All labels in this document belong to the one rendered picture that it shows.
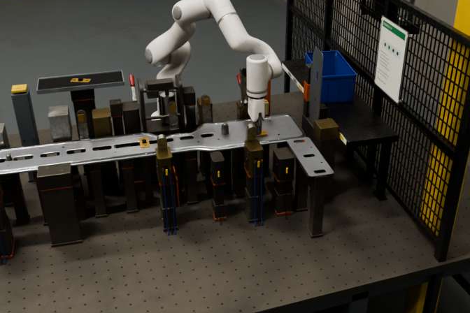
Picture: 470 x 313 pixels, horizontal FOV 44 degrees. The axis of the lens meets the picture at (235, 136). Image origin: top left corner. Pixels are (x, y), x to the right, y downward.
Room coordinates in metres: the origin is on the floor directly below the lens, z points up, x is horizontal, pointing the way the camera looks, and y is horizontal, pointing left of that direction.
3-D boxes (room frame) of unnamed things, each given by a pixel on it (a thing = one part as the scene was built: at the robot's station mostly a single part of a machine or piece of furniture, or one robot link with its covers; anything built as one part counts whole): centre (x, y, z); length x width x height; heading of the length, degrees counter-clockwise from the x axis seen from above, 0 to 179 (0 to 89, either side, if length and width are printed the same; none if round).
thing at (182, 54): (2.73, 0.30, 1.10); 0.19 x 0.12 x 0.24; 127
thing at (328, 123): (2.14, -0.38, 0.88); 0.08 x 0.08 x 0.36; 13
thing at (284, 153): (2.02, -0.20, 0.84); 0.12 x 0.07 x 0.28; 13
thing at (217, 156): (1.98, 0.07, 0.84); 0.10 x 0.05 x 0.29; 13
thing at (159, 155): (1.93, 0.27, 0.87); 0.12 x 0.07 x 0.35; 13
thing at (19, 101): (2.31, 0.93, 0.92); 0.08 x 0.08 x 0.44; 13
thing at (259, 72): (2.16, -0.09, 1.28); 0.09 x 0.08 x 0.13; 125
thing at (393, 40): (2.23, -0.64, 1.30); 0.23 x 0.02 x 0.31; 13
